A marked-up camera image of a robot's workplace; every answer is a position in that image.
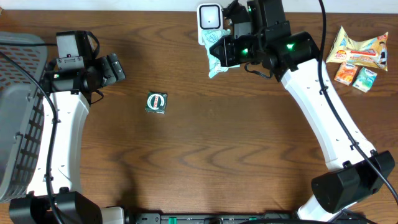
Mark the teal tissue pack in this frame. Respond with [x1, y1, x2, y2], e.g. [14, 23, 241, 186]
[353, 67, 377, 93]

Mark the cream snack bag blue trim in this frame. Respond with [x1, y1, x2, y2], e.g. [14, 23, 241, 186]
[326, 27, 389, 71]

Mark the orange white tissue pack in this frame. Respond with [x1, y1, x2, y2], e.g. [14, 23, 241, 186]
[334, 62, 358, 86]

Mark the dark green square packet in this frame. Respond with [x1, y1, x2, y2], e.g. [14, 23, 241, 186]
[145, 92, 168, 114]

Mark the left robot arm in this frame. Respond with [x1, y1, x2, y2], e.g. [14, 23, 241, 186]
[1, 30, 130, 223]

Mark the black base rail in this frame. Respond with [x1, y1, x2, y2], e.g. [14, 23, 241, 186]
[133, 212, 377, 224]

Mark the grey plastic mesh basket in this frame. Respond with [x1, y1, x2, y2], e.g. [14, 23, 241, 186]
[1, 32, 48, 203]

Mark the white barcode scanner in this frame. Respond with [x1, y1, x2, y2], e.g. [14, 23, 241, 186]
[197, 3, 223, 45]

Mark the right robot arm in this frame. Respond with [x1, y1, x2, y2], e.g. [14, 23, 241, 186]
[210, 1, 396, 223]

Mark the light teal crinkled packet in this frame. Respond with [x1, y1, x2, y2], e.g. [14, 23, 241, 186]
[201, 29, 231, 78]

